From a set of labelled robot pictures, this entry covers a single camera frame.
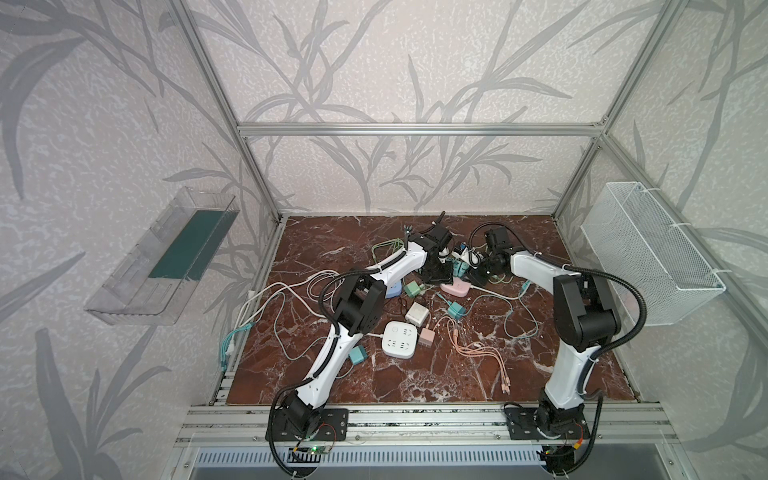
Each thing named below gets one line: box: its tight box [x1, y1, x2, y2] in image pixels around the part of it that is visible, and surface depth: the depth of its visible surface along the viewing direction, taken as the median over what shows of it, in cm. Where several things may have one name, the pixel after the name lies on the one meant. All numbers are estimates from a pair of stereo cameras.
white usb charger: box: [405, 302, 429, 327], surface depth 92 cm
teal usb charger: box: [348, 345, 368, 365], surface depth 84 cm
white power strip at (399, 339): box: [382, 321, 418, 359], surface depth 88 cm
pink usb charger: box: [418, 328, 436, 347], surface depth 88 cm
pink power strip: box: [440, 276, 471, 298], surface depth 98 cm
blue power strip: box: [385, 281, 403, 299], surface depth 98 cm
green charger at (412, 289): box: [404, 280, 421, 297], surface depth 98 cm
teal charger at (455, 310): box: [448, 301, 466, 320], surface depth 93 cm
